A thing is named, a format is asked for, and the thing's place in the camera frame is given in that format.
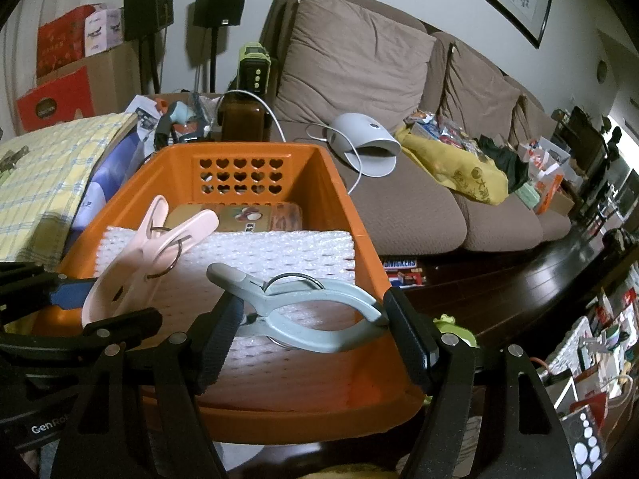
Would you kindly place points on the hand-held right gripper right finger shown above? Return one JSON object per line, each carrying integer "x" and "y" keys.
{"x": 409, "y": 339}

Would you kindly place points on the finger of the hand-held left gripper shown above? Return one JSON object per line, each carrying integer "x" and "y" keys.
{"x": 70, "y": 293}
{"x": 130, "y": 324}

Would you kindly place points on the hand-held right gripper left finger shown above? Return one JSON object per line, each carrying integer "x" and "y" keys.
{"x": 222, "y": 339}

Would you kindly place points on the pink plastic clip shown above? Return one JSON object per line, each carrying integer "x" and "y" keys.
{"x": 164, "y": 244}

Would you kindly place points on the blue-grey plastic clip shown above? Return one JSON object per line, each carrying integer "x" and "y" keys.
{"x": 324, "y": 294}

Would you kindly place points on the white foam wrap sheet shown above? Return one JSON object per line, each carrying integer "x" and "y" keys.
{"x": 279, "y": 254}

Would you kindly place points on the clear jar with tan lid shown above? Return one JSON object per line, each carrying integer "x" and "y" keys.
{"x": 234, "y": 217}

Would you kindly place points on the orange plastic basket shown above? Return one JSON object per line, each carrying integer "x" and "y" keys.
{"x": 329, "y": 189}

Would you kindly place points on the green cartoon lunch box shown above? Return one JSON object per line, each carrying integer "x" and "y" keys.
{"x": 457, "y": 332}

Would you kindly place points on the red blue snack box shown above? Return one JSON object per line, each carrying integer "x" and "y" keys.
{"x": 402, "y": 272}

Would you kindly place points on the yellow checked tablecloth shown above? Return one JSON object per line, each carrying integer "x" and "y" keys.
{"x": 50, "y": 179}

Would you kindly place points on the purple white plastic pack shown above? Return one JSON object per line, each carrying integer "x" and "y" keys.
{"x": 110, "y": 174}

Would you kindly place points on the brown sofa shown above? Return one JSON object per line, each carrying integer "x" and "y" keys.
{"x": 414, "y": 209}

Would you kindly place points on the metal spring clip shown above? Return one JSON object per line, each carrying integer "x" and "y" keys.
{"x": 12, "y": 159}

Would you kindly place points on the yellow cloth bag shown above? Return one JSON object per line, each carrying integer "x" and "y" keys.
{"x": 459, "y": 174}

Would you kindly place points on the mint green small box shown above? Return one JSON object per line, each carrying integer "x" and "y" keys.
{"x": 528, "y": 195}

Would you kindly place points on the pile of assorted bags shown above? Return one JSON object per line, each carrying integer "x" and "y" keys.
{"x": 594, "y": 384}

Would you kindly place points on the red box with oval label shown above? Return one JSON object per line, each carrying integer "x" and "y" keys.
{"x": 55, "y": 102}

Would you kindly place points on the printed paper sheet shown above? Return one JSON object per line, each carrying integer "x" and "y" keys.
{"x": 142, "y": 110}

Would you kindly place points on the dark green cloth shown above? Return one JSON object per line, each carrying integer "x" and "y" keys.
{"x": 506, "y": 162}

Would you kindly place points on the white nail lamp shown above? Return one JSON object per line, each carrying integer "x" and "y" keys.
{"x": 359, "y": 139}

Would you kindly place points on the pile of snack packets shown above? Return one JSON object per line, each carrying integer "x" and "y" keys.
{"x": 442, "y": 132}

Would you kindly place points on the light blue handheld device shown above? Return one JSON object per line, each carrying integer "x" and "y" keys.
{"x": 182, "y": 112}

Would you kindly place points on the brown cardboard box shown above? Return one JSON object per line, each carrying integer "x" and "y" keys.
{"x": 115, "y": 77}

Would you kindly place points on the dark brown wooden box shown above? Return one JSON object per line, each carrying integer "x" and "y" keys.
{"x": 244, "y": 119}

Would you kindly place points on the white orange paper bag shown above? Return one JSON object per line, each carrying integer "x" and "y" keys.
{"x": 546, "y": 164}

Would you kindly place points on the red patterned gift box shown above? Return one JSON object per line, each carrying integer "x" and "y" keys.
{"x": 62, "y": 42}

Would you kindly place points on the dark wooden chair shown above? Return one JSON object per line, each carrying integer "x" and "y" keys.
{"x": 581, "y": 149}

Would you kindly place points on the white pink small box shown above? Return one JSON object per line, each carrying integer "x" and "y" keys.
{"x": 102, "y": 32}

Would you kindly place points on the green black power station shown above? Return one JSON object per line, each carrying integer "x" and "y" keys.
{"x": 255, "y": 70}

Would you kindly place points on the large brown sofa cushion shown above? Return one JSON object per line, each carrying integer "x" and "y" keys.
{"x": 349, "y": 60}

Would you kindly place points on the black speaker on stand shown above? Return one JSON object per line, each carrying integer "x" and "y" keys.
{"x": 219, "y": 0}
{"x": 147, "y": 7}

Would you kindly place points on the round wall fixture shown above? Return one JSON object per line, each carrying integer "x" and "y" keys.
{"x": 602, "y": 71}

